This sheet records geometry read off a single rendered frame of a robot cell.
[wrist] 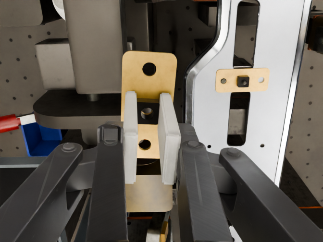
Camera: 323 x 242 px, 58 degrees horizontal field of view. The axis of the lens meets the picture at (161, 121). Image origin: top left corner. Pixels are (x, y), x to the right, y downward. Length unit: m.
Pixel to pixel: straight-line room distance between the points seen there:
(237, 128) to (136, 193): 0.21
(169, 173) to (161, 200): 0.33
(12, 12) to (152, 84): 0.25
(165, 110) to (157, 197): 0.32
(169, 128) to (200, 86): 0.33
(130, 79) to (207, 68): 0.28
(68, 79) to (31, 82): 0.54
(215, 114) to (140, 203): 0.19
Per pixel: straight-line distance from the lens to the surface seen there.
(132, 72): 0.21
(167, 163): 0.15
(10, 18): 0.42
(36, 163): 0.38
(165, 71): 0.21
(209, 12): 0.59
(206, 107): 0.49
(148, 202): 0.49
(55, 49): 0.32
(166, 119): 0.16
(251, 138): 0.54
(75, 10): 0.28
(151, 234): 0.51
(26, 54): 0.84
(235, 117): 0.52
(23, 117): 0.40
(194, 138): 0.16
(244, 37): 0.79
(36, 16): 0.40
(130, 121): 0.16
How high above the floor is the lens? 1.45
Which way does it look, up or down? 66 degrees down
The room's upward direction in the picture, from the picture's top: 179 degrees counter-clockwise
